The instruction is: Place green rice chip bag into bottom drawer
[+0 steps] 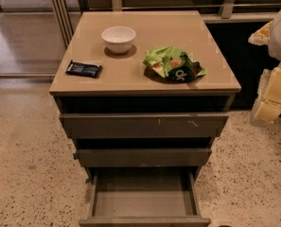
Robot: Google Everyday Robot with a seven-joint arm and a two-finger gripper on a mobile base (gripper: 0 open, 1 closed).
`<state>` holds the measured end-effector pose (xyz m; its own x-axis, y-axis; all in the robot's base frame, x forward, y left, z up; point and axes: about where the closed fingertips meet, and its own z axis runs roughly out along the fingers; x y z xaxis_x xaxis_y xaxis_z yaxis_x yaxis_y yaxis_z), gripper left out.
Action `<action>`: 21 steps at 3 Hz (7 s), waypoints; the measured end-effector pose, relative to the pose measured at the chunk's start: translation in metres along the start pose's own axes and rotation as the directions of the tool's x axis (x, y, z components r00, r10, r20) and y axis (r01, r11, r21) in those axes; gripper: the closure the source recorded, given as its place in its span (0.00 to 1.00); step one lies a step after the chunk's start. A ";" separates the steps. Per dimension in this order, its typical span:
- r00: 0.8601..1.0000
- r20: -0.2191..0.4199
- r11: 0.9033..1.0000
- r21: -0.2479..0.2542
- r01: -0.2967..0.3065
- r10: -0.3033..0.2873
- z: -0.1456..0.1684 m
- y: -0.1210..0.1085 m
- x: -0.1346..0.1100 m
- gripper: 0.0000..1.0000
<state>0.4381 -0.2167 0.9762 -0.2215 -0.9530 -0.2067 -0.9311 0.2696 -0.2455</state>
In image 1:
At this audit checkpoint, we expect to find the dark blue snack packet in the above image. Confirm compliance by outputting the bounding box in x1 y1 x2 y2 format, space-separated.
65 61 103 79

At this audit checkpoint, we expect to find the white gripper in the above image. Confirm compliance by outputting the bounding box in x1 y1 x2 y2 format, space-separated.
248 21 281 121

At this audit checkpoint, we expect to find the white ceramic bowl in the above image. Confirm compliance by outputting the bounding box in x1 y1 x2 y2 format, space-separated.
101 26 136 54

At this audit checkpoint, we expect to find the green rice chip bag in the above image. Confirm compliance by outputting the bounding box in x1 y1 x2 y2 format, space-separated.
144 46 207 83

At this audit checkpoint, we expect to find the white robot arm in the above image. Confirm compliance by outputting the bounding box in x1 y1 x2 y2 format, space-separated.
248 9 281 127

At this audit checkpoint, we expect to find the bottom grey open drawer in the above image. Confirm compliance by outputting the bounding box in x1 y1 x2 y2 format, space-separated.
79 167 211 227

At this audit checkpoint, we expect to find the top grey drawer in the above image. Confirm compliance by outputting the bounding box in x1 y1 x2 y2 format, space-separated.
60 113 228 139

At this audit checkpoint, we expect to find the middle grey drawer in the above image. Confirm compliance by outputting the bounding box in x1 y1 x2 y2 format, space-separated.
76 148 211 167

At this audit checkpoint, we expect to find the grey three-drawer cabinet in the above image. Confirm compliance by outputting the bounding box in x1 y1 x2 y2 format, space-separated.
50 11 240 227

